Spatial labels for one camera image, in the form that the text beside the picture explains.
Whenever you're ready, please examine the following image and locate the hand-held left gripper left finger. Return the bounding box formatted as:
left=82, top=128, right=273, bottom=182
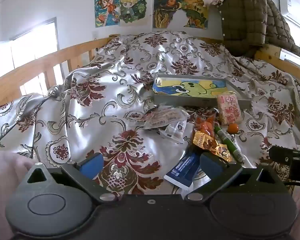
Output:
left=27, top=152, right=119, bottom=204

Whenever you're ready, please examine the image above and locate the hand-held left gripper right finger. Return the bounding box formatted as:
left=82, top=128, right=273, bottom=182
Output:
left=184, top=152, right=278, bottom=204

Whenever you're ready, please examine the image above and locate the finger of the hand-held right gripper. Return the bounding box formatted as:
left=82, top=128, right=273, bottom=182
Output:
left=269, top=145, right=295, bottom=165

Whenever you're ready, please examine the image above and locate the yellow brown snack packet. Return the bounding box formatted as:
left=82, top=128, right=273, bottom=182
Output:
left=192, top=130, right=232, bottom=162

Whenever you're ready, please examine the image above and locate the blue snack packet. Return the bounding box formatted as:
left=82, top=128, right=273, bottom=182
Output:
left=163, top=152, right=203, bottom=188

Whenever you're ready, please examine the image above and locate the orange snack bag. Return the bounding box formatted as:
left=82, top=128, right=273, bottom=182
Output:
left=192, top=114, right=218, bottom=137

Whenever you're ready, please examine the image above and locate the small clear labelled snack packet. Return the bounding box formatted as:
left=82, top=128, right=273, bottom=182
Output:
left=159, top=120, right=188, bottom=145

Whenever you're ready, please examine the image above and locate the red print rice cracker packet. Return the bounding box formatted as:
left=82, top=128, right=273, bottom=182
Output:
left=216, top=91, right=242, bottom=126

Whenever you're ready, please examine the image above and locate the clear meat snack packet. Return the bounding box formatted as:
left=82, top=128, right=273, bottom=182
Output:
left=129, top=107, right=191, bottom=131

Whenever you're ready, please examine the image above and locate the grey tray with cartoon picture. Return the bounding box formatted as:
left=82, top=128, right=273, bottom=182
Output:
left=152, top=74, right=252, bottom=108

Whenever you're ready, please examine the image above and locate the floral satin blanket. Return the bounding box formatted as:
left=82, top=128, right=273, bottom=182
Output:
left=0, top=31, right=300, bottom=196

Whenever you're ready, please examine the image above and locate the person's left leg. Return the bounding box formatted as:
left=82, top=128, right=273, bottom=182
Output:
left=0, top=152, right=34, bottom=240

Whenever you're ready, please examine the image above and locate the white air conditioner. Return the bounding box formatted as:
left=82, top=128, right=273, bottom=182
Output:
left=279, top=0, right=300, bottom=33

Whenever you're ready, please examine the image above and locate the olive quilted jacket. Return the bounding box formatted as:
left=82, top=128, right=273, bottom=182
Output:
left=217, top=0, right=300, bottom=63

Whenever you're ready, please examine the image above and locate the window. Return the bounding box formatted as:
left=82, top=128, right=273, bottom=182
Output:
left=9, top=17, right=58, bottom=64

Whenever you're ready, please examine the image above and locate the yellow green landscape poster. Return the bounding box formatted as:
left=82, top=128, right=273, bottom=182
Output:
left=182, top=0, right=208, bottom=30

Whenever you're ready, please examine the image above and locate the orange haired girl poster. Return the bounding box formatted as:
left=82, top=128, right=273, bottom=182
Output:
left=94, top=0, right=121, bottom=28

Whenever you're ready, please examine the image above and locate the swirl painting poster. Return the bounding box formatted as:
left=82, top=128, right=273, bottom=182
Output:
left=153, top=0, right=183, bottom=29

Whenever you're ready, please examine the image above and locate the blond cartoon boy poster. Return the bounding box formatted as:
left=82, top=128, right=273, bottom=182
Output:
left=119, top=0, right=148, bottom=27

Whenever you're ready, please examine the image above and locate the black cable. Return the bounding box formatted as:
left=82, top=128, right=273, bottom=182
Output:
left=284, top=180, right=300, bottom=189

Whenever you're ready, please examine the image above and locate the wooden bed frame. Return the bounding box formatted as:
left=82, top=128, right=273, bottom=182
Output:
left=0, top=34, right=300, bottom=111

